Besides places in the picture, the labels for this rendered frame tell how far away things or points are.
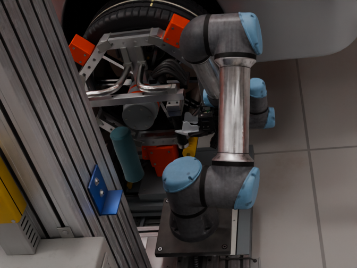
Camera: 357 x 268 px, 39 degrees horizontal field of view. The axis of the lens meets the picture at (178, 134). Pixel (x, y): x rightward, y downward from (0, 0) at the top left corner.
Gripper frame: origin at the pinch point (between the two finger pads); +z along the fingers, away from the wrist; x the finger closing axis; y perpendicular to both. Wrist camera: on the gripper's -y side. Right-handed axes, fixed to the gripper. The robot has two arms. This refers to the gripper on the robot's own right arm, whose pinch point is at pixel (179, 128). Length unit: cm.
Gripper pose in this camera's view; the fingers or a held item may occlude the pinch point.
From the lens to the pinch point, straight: 189.0
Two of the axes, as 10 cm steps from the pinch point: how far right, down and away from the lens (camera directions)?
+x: -1.3, 6.4, -7.6
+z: -9.7, 0.7, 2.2
